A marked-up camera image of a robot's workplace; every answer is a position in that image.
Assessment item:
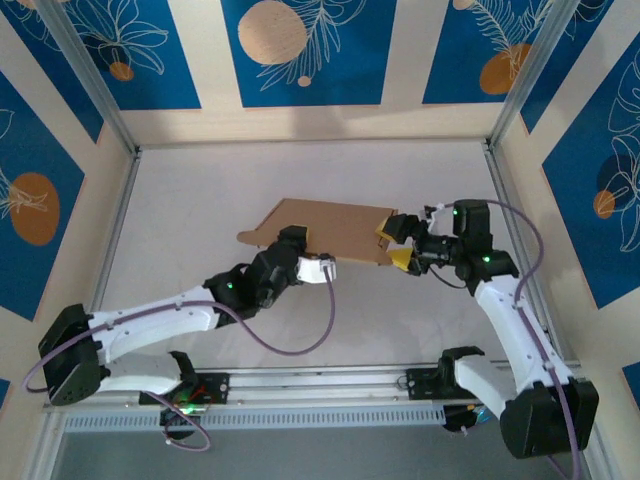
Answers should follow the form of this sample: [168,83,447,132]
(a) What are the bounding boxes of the aluminium frame post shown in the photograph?
[37,0,141,154]
[487,0,584,151]

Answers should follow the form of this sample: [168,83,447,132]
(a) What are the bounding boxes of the black controller board green light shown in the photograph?
[441,402,501,435]
[158,403,202,442]

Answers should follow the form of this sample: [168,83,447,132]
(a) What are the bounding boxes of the grey slotted cable duct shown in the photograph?
[62,404,447,435]

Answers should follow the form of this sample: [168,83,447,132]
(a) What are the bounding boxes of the wide aluminium base rail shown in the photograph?
[42,358,597,415]

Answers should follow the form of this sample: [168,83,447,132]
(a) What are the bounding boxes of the aluminium table edge rail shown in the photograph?
[482,142,574,362]
[72,148,143,372]

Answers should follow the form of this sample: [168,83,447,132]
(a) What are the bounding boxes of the brown cardboard box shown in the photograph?
[235,197,402,268]

